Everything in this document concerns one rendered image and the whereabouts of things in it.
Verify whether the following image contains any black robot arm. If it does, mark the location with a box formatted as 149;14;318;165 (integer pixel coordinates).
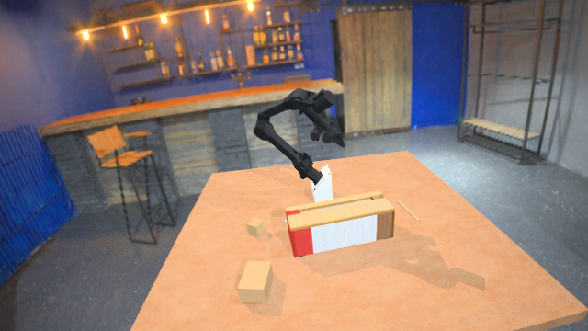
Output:
254;88;335;186

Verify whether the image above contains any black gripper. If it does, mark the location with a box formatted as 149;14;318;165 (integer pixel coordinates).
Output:
313;111;345;147

